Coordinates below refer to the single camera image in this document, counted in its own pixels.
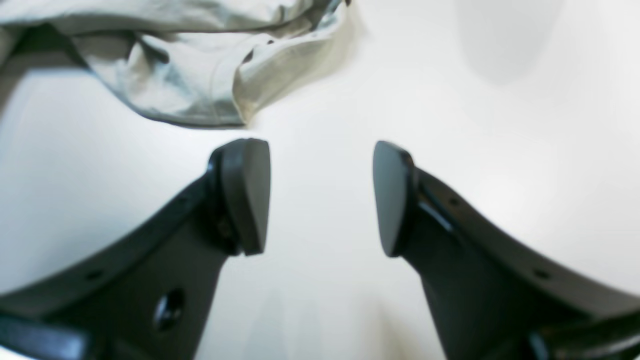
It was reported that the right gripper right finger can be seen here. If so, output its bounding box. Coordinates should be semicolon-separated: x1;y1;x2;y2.
372;141;640;360

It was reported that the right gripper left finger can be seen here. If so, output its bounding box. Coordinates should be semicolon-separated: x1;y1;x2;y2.
1;138;271;360

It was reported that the beige t-shirt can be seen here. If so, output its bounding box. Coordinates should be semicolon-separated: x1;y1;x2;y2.
0;0;351;128

